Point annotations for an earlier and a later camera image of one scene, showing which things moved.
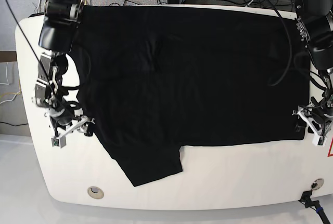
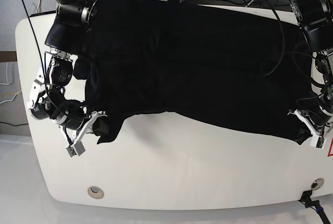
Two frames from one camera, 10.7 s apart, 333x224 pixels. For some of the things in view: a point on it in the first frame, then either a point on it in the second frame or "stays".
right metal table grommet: (317, 184) stays
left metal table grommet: (95, 192) stays
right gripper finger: (83, 120) -> (88, 127)
